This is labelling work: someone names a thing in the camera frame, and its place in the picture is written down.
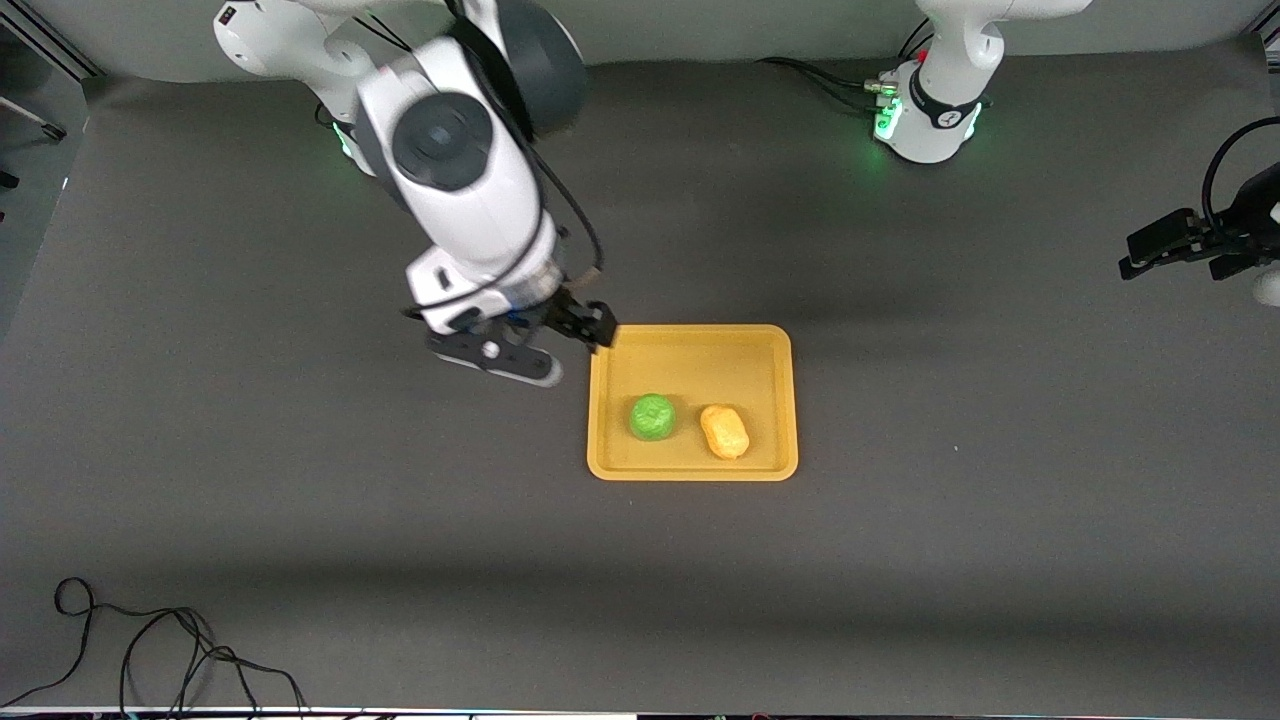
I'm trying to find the yellow plastic tray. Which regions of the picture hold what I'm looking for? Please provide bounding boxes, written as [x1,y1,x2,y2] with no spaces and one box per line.
[586,324,800,483]

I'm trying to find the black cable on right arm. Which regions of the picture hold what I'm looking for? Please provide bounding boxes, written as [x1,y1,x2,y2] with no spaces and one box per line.
[528,148,607,293]

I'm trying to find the black cables at left arm base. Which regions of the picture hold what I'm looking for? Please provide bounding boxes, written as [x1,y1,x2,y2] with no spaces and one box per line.
[757,20,936,113]

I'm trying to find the black cable loop on left gripper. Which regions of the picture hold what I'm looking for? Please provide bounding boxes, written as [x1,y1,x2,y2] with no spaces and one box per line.
[1199,117,1280,233]

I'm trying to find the yellow-orange potato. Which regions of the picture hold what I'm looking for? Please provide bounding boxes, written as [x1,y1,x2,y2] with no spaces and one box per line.
[699,404,751,461]

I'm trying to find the green apple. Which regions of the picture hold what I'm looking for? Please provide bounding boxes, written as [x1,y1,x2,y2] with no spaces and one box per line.
[628,393,677,442]

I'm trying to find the thin black cable on table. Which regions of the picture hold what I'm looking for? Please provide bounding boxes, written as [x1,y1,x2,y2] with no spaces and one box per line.
[0,577,307,720]

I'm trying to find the aluminium frame rail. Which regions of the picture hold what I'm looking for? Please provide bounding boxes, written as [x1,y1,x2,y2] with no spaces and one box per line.
[0,0,104,81]

